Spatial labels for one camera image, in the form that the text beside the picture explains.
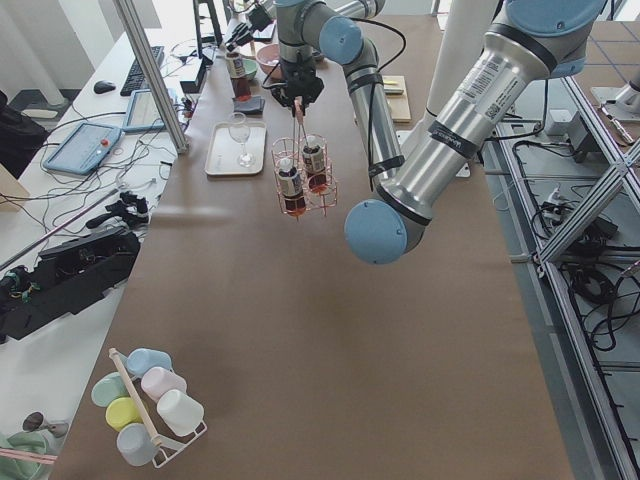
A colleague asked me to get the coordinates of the white wire cup rack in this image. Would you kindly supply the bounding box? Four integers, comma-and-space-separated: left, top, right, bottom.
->
108, 348, 207, 469

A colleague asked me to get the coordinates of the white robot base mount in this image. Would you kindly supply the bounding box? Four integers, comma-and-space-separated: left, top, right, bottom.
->
399, 0, 502, 157

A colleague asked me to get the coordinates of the green ceramic bowl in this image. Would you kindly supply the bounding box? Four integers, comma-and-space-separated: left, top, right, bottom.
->
243, 58, 258, 81

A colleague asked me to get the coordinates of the green cup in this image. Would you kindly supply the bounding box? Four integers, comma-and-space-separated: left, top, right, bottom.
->
91, 372, 129, 408

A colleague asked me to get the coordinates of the aluminium frame post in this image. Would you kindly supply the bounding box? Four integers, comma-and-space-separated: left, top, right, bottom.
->
113, 0, 189, 155

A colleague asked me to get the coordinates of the grey cup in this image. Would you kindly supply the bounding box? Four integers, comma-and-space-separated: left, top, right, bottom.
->
116, 423, 157, 467

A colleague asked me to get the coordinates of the white cup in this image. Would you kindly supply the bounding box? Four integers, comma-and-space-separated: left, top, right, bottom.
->
156, 389, 204, 436

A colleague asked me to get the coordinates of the blue teach pendant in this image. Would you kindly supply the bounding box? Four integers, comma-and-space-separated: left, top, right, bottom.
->
43, 122, 123, 175
122, 89, 165, 133

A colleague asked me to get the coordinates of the grey folded cloth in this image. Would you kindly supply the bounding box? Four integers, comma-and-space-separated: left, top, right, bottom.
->
233, 95, 265, 115

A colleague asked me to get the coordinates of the blue cup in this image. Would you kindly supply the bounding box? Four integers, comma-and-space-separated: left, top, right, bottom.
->
125, 348, 173, 377

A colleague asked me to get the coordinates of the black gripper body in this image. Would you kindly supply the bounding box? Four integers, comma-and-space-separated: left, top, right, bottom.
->
247, 2, 275, 30
272, 59, 323, 106

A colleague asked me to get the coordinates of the blue teach pendant near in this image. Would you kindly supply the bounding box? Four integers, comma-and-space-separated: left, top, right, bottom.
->
43, 122, 123, 175

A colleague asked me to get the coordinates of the yellow cup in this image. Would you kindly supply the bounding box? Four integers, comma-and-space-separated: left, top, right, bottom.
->
105, 397, 142, 432

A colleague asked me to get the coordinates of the tea bottle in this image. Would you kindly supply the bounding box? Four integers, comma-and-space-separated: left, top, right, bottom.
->
302, 144, 328, 194
225, 51, 252, 101
276, 157, 306, 216

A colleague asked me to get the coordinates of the bamboo cutting board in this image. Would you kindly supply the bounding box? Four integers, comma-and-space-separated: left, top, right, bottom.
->
383, 75, 412, 123

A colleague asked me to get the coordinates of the copper wire bottle basket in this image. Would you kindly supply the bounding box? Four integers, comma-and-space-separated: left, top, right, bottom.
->
271, 97, 342, 222

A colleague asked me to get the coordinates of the black computer mouse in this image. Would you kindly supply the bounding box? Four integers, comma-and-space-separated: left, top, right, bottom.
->
93, 80, 116, 94

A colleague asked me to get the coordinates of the black keyboard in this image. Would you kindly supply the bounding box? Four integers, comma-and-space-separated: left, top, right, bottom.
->
119, 46, 164, 97

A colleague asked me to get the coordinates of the pink bowl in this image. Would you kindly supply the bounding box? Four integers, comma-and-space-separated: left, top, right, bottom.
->
256, 44, 283, 80

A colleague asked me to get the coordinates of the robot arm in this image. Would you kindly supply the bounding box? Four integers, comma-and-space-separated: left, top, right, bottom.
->
275, 1, 605, 265

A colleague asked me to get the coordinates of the cream rabbit serving tray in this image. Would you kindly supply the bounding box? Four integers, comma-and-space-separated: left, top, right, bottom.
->
204, 120, 267, 176

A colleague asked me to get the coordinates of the pink cup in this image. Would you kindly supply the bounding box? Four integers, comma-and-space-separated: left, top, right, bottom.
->
141, 366, 187, 402

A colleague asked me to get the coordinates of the clear wine glass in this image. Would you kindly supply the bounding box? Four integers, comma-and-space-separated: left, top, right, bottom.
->
228, 112, 255, 168

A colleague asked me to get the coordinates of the blue teach pendant far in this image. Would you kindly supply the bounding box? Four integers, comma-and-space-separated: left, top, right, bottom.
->
122, 89, 165, 133

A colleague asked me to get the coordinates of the black equipment case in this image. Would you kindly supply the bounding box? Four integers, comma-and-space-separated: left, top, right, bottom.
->
1, 227, 140, 342

